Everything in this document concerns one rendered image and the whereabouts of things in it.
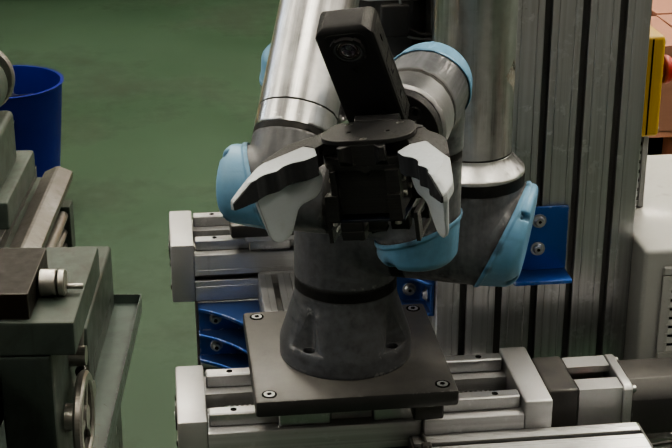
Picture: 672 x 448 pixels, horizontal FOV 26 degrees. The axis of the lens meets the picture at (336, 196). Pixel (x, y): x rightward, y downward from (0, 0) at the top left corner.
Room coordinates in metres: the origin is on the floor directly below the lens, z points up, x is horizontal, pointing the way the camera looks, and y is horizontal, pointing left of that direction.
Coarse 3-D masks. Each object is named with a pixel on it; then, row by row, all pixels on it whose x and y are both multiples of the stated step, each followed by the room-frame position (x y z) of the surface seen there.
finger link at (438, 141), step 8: (424, 128) 1.03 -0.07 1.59; (416, 136) 1.01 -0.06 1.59; (424, 136) 1.01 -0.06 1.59; (432, 136) 1.00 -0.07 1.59; (440, 136) 1.00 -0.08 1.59; (392, 144) 1.01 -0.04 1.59; (400, 144) 1.01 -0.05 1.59; (408, 144) 1.00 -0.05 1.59; (432, 144) 0.99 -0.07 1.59; (440, 144) 0.98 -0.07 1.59; (392, 152) 1.01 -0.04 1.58; (448, 152) 0.96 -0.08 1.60
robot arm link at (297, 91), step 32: (288, 0) 1.34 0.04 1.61; (320, 0) 1.33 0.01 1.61; (352, 0) 1.35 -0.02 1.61; (288, 32) 1.31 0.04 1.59; (288, 64) 1.28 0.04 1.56; (320, 64) 1.29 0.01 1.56; (288, 96) 1.26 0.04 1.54; (320, 96) 1.27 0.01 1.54; (256, 128) 1.26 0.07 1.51; (288, 128) 1.24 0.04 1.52; (320, 128) 1.25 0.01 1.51; (224, 160) 1.23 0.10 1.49; (256, 160) 1.23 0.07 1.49; (224, 192) 1.22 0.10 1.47; (320, 192) 1.19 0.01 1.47; (256, 224) 1.22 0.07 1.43; (320, 224) 1.20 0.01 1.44
